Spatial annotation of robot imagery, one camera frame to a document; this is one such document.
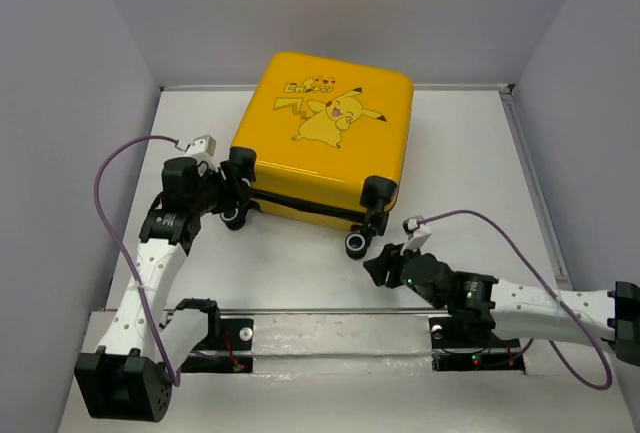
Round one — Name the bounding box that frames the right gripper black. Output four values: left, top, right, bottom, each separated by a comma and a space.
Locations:
363, 237, 444, 309

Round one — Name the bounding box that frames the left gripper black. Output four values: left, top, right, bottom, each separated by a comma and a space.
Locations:
191, 160, 254, 216

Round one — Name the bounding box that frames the yellow hard-shell suitcase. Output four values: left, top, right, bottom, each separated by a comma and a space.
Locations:
228, 51, 414, 260

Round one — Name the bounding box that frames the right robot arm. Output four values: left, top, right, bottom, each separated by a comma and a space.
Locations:
364, 244, 639, 365

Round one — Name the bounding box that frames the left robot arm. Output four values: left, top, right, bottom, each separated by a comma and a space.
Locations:
74, 156, 251, 422

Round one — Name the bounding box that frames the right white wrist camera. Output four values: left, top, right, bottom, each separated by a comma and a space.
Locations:
401, 216, 432, 254

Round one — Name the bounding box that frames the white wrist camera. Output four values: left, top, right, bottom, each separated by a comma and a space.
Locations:
401, 216, 432, 254
178, 135, 218, 176

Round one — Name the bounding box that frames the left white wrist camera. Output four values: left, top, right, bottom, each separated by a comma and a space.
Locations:
178, 135, 218, 176

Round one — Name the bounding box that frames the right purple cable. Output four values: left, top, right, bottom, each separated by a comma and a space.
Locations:
427, 209, 614, 391

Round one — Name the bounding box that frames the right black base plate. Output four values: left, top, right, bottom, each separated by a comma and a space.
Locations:
428, 317, 526, 373

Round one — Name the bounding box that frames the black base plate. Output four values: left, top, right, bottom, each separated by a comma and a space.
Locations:
180, 317, 254, 374
428, 317, 526, 373

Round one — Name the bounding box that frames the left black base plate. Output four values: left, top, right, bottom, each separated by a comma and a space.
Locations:
180, 317, 254, 374

